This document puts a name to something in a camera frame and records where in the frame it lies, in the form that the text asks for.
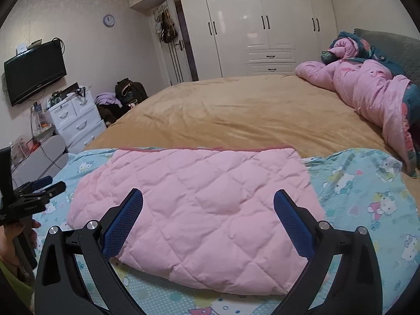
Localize white wardrobe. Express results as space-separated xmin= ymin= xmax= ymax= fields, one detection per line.
xmin=126 ymin=0 xmax=355 ymax=81

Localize black wall television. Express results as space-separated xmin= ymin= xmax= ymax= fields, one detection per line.
xmin=4 ymin=41 xmax=68 ymax=107

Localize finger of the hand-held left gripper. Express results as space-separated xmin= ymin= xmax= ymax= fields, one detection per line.
xmin=41 ymin=181 xmax=67 ymax=202
xmin=19 ymin=176 xmax=53 ymax=196

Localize pink quilted jacket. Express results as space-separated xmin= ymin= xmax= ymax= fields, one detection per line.
xmin=66 ymin=146 xmax=325 ymax=296

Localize hanging bags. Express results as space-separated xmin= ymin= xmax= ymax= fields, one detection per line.
xmin=157 ymin=8 xmax=179 ymax=43

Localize black bracket glass shelf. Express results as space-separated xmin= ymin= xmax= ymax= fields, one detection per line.
xmin=67 ymin=83 xmax=87 ymax=101

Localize blue cartoon printed blanket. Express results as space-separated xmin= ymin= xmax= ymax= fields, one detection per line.
xmin=33 ymin=148 xmax=420 ymax=315

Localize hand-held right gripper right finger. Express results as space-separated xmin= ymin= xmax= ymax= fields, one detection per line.
xmin=272 ymin=189 xmax=383 ymax=315

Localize pink printed quilt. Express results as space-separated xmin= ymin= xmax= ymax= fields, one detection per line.
xmin=295 ymin=38 xmax=420 ymax=178

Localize grey low cabinet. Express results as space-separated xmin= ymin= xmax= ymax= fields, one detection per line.
xmin=11 ymin=134 xmax=69 ymax=184

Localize purple clothes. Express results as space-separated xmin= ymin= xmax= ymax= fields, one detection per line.
xmin=95 ymin=92 xmax=123 ymax=108

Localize person's left forearm green sleeve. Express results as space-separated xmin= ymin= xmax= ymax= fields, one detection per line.
xmin=0 ymin=259 xmax=33 ymax=306

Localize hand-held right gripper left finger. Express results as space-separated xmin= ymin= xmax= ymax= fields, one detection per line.
xmin=34 ymin=188 xmax=145 ymax=315

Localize person's left hand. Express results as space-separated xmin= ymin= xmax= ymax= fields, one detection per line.
xmin=0 ymin=220 xmax=42 ymax=264

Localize dark bag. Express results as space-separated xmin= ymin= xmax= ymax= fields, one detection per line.
xmin=115 ymin=78 xmax=148 ymax=106

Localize tan bed sheet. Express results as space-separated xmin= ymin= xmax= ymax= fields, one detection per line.
xmin=85 ymin=74 xmax=420 ymax=178

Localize white drawer cabinet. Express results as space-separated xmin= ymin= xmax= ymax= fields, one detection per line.
xmin=44 ymin=95 xmax=107 ymax=155

